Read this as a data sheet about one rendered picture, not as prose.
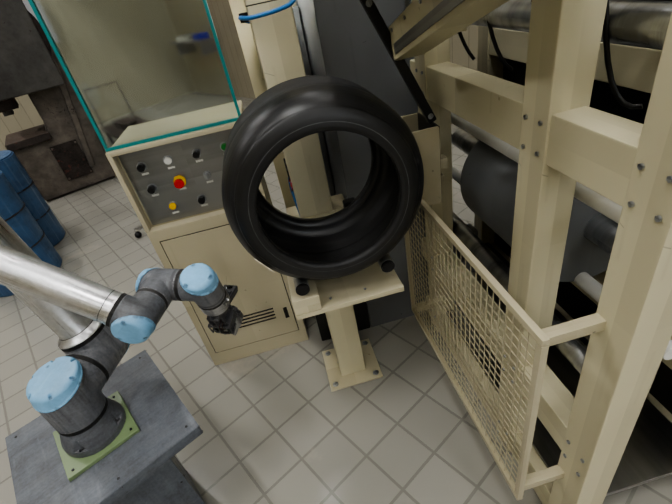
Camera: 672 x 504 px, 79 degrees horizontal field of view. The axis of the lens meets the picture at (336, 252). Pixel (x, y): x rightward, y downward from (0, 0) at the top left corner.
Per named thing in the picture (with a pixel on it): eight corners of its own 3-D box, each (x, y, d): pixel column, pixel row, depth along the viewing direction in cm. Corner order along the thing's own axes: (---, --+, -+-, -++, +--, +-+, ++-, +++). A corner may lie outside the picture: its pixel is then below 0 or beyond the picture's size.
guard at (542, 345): (411, 309, 197) (398, 177, 158) (414, 308, 197) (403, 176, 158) (517, 501, 123) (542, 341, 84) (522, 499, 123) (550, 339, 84)
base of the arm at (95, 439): (79, 470, 122) (62, 452, 116) (54, 437, 132) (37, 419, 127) (136, 420, 133) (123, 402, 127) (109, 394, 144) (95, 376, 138)
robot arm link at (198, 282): (182, 259, 112) (216, 260, 111) (198, 282, 123) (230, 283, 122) (172, 289, 107) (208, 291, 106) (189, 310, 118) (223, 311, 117)
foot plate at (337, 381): (322, 352, 224) (321, 349, 223) (368, 339, 226) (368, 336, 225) (331, 392, 202) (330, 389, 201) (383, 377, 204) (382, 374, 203)
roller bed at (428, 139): (389, 191, 171) (381, 121, 155) (422, 182, 173) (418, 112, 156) (405, 212, 155) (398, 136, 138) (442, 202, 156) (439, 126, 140)
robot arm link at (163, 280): (125, 287, 108) (170, 288, 106) (146, 260, 117) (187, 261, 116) (137, 312, 113) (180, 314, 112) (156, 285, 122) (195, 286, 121)
